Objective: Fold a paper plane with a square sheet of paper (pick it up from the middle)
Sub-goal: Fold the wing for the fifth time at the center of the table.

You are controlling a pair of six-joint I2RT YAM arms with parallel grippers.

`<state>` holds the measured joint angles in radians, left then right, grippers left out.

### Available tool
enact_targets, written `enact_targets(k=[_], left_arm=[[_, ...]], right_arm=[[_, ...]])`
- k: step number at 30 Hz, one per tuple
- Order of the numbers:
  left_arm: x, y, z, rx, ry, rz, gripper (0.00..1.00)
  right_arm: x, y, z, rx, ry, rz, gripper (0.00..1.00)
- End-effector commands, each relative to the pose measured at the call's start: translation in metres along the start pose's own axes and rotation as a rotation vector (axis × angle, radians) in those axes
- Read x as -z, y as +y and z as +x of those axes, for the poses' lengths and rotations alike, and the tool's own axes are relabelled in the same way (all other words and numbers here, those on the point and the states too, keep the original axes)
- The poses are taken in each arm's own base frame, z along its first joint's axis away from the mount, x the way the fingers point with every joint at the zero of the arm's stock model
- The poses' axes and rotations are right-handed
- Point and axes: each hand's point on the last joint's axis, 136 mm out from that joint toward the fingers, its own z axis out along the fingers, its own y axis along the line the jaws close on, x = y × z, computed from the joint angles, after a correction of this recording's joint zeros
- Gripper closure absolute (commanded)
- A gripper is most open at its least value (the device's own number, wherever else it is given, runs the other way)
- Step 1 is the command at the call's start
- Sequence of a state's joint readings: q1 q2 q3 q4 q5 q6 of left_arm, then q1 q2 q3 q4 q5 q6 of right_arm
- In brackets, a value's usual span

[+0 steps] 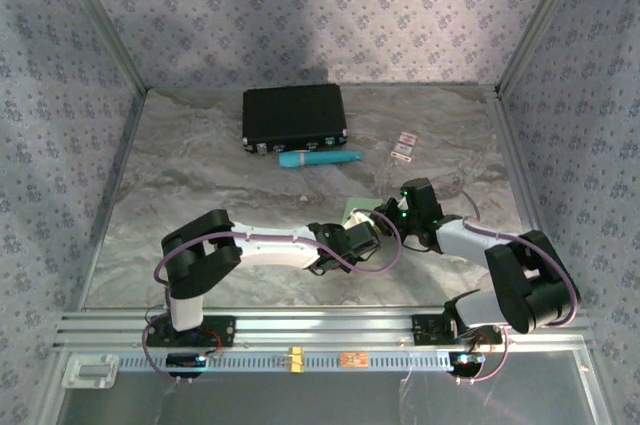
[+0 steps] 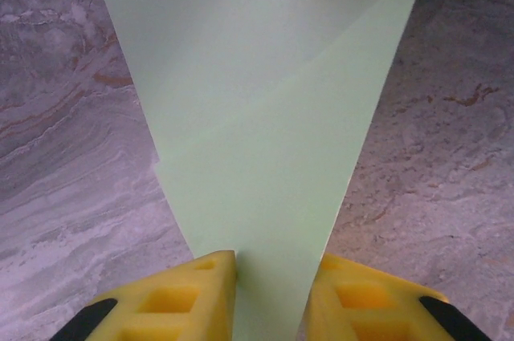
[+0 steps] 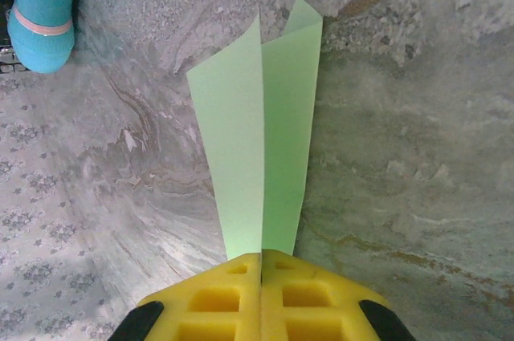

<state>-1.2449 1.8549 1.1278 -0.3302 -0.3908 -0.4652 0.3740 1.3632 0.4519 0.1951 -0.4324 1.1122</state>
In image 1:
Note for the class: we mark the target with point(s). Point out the light green paper sheet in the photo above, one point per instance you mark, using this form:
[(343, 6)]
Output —
[(360, 206)]

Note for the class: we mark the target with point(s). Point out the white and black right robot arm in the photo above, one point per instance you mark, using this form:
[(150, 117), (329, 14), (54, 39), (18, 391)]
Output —
[(465, 245)]

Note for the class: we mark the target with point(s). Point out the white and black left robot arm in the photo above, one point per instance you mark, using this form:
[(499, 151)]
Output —
[(280, 250)]

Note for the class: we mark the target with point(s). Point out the clear packet with printed card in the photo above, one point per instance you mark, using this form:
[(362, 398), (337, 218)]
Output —
[(404, 145)]

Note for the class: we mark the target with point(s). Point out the teal cylindrical pen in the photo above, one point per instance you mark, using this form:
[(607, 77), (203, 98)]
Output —
[(320, 159)]

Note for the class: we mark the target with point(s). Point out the orange label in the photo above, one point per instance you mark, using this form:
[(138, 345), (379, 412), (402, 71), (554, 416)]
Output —
[(355, 359)]

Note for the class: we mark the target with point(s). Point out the black hard case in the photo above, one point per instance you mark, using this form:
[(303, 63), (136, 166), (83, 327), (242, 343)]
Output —
[(292, 115)]

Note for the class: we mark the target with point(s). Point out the grey metal front panel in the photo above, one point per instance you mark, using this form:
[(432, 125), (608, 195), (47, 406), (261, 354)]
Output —
[(325, 400)]

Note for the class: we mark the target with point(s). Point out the aluminium mounting rail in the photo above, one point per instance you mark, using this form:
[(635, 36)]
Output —
[(325, 327)]

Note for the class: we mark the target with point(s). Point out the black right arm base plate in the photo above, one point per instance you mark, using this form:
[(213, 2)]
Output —
[(425, 330)]

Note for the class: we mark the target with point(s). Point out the aluminium frame side rail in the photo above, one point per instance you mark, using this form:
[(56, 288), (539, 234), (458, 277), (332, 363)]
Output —
[(116, 195), (527, 195)]

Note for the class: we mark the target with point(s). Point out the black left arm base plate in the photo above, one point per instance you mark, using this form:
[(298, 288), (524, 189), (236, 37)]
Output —
[(225, 332)]

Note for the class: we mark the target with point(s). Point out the aluminium frame post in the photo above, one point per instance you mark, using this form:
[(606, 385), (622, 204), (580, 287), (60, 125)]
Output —
[(541, 20)]

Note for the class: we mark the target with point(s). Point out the white plastic bracket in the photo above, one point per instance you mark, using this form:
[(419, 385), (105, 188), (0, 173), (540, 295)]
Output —
[(90, 371)]

